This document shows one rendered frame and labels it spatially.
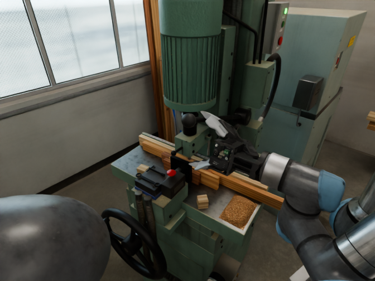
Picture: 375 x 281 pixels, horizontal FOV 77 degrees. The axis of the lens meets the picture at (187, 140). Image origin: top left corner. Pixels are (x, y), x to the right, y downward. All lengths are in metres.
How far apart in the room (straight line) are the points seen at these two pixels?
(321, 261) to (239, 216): 0.32
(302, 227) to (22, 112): 1.85
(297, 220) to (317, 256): 0.08
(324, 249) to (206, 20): 0.57
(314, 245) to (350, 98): 2.55
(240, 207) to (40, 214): 0.68
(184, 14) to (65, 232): 0.57
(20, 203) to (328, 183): 0.48
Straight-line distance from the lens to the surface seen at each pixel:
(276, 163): 0.53
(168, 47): 0.71
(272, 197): 0.85
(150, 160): 1.02
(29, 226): 0.19
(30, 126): 2.07
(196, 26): 0.66
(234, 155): 0.53
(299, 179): 0.52
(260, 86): 0.87
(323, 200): 0.53
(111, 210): 0.80
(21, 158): 2.14
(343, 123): 3.11
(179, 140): 0.85
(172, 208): 0.80
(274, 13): 0.93
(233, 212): 0.79
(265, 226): 1.99
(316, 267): 0.54
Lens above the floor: 1.52
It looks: 33 degrees down
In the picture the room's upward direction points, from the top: straight up
